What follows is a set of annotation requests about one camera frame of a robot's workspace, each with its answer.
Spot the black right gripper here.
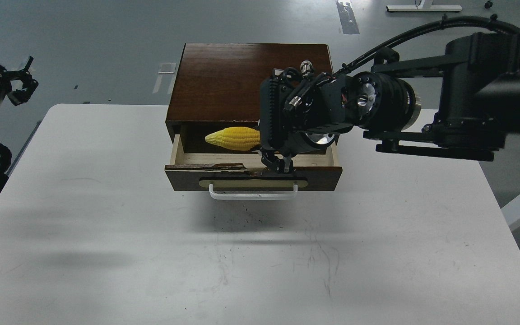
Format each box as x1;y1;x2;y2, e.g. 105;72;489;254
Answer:
259;68;358;174

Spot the yellow corn cob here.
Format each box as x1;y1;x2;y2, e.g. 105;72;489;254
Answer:
204;127;260;151

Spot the wooden drawer with white handle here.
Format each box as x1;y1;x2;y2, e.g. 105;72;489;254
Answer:
165;135;343;194

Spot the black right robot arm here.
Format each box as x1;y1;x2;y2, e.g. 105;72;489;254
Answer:
258;31;520;174

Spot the dark wooden drawer cabinet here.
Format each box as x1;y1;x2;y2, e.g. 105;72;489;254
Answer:
165;43;333;153

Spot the white desk leg base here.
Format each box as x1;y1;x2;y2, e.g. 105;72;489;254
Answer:
385;0;463;13

